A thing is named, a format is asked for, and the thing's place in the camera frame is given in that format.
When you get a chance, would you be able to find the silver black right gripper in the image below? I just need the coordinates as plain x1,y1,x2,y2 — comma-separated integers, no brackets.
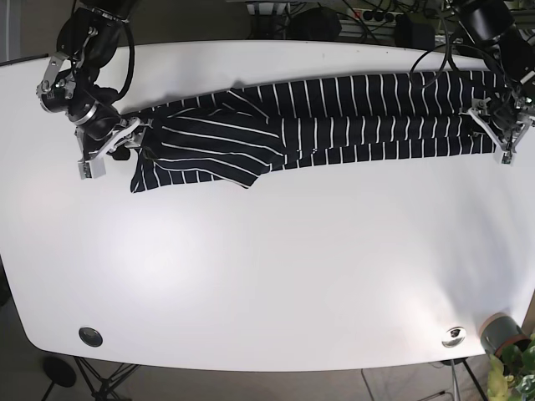
37,75,153,180

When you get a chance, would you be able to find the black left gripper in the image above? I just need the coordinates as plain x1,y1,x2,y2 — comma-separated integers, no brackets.
466,84,534,165

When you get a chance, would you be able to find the navy white striped T-shirt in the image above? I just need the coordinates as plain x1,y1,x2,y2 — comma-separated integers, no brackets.
130,71,506,193

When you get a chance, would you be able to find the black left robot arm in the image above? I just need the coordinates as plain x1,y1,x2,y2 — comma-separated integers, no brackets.
418,1,534,165

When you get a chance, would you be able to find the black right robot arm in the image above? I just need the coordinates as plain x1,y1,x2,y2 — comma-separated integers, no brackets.
36,0,142,179

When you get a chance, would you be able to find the black table grommet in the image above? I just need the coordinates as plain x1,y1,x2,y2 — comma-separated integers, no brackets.
79,327,104,348

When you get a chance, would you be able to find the silver table grommet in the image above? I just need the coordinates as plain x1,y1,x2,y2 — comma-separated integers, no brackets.
441,327,466,348

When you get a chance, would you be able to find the potted green plant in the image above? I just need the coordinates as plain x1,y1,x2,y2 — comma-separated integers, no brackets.
479,313,534,401

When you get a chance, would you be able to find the black tripod stand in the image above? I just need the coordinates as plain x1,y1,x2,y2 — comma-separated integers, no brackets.
42,355,143,401

